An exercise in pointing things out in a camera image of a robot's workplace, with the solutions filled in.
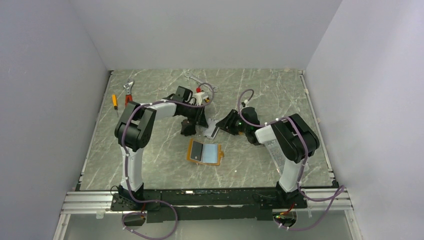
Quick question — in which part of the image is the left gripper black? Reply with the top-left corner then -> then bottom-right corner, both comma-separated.
182,102 -> 209,129

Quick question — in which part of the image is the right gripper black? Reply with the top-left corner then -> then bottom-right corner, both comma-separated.
215,109 -> 249,136

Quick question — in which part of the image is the grey credit card stack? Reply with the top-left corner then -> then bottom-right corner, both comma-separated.
202,118 -> 220,140

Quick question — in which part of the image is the orange leather card holder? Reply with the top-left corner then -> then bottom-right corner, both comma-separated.
186,138 -> 225,166

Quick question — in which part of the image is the dark credit card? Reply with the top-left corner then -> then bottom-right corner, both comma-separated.
189,141 -> 204,162

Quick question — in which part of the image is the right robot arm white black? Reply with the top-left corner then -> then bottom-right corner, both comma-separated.
216,107 -> 320,208

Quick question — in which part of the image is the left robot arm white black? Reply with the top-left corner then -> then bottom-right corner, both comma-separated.
114,86 -> 214,210

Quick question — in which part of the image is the black credit card stack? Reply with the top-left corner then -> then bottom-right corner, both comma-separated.
180,119 -> 197,137

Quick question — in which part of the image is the silver open-end wrench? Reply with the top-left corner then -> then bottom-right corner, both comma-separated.
184,71 -> 219,93

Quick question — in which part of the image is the clear plastic screw box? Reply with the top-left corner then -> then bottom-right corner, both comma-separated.
263,139 -> 286,175

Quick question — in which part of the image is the small yellow screwdriver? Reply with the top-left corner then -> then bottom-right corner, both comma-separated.
112,94 -> 119,117

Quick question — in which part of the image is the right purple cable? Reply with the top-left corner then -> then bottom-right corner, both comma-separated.
237,88 -> 346,232

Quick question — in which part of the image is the purple cable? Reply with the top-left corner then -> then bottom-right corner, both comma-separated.
119,82 -> 216,240
237,88 -> 346,232

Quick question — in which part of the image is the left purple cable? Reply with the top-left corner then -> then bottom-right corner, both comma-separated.
119,82 -> 216,240

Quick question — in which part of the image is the red handled adjustable wrench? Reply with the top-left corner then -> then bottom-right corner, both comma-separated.
123,79 -> 135,106

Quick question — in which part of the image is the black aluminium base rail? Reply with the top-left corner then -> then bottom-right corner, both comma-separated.
61,187 -> 353,226

